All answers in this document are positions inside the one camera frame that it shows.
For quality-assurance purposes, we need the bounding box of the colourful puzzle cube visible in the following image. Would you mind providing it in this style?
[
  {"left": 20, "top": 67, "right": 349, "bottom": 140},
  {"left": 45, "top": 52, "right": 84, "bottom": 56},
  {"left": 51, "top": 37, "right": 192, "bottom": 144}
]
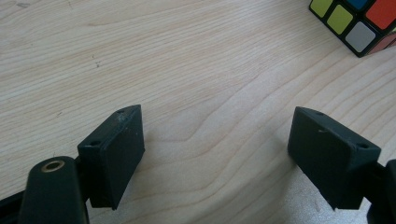
[{"left": 308, "top": 0, "right": 396, "bottom": 59}]

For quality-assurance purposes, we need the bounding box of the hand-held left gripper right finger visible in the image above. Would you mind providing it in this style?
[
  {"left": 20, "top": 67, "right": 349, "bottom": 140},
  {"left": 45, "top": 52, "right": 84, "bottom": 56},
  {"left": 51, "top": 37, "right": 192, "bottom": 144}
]
[{"left": 287, "top": 105, "right": 382, "bottom": 211}]

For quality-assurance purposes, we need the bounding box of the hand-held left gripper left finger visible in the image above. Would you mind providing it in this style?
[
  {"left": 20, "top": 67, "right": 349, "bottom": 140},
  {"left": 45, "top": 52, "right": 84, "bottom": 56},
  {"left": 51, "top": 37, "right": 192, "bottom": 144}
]
[{"left": 77, "top": 104, "right": 146, "bottom": 211}]

